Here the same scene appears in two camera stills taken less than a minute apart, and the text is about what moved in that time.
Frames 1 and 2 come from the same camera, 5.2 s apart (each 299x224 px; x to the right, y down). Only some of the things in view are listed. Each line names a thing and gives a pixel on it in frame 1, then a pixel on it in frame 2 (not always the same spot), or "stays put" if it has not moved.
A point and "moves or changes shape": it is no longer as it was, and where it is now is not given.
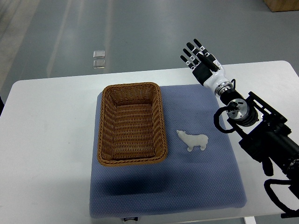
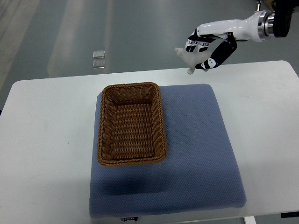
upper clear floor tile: [99, 54] stays put
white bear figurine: [200, 140] moves or changes shape
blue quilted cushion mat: [187, 182] stays put
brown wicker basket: [132, 129] stays put
